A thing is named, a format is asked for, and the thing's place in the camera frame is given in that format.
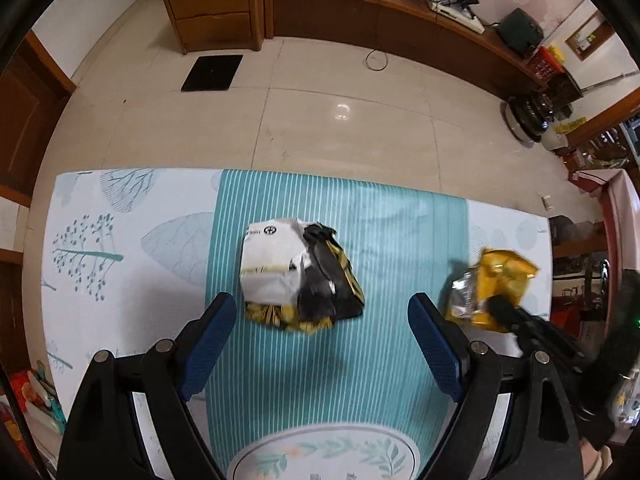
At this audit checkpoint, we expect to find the wooden wall niche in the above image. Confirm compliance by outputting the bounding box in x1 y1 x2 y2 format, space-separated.
565 10 616 61

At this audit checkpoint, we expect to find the black gold snack bag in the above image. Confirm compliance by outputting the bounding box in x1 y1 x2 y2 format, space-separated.
245 221 366 335

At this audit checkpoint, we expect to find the brown wooden door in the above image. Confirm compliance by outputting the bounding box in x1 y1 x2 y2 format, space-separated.
0 35 76 206

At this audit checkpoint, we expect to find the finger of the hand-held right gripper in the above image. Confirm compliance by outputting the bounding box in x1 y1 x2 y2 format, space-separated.
486 294 551 356

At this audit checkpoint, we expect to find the black floor mat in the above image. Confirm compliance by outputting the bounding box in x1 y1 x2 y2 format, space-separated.
180 54 245 93

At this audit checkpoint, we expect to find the tree printed tablecloth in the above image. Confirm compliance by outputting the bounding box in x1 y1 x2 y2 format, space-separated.
42 167 553 480

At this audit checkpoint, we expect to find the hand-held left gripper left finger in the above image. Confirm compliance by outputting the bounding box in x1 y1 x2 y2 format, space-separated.
57 291 238 480

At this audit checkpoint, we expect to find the long wooden TV cabinet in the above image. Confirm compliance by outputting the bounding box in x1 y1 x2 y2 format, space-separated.
264 0 551 101

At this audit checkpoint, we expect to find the white pot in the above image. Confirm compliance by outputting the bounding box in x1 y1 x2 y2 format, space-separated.
542 120 572 152

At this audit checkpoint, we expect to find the red basket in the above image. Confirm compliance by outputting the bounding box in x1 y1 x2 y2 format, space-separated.
526 45 570 81

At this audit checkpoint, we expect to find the yellow snack bag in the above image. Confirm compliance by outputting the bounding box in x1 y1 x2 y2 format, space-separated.
444 246 540 335

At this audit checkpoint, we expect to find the long metal rod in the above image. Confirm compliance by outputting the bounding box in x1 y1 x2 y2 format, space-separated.
582 72 640 92

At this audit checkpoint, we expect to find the white packet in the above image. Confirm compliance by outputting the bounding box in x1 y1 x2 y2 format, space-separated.
240 217 313 308

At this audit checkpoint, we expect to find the white plastic case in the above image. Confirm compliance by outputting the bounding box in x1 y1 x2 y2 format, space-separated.
25 365 67 436

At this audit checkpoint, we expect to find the black cooking pot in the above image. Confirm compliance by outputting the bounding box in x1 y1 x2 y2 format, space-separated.
501 91 557 145

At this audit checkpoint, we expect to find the red printed packet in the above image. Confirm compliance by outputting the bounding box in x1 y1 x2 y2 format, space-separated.
10 370 40 413

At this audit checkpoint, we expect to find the white flat device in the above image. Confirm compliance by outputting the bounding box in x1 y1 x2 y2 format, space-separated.
427 0 487 35

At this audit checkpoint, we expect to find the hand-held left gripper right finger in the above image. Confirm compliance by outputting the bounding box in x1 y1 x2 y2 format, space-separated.
407 292 586 480

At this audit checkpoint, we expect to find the pink covered counter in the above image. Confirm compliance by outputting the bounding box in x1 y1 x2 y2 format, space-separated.
572 169 640 311

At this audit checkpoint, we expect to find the wooden drawer cabinet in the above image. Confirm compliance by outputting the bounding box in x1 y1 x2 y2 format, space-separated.
155 0 277 55

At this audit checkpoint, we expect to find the dark green appliance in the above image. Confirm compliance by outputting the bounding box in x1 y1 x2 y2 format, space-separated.
496 8 546 58

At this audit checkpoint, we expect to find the person's right hand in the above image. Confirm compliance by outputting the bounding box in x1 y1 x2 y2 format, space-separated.
580 439 615 480

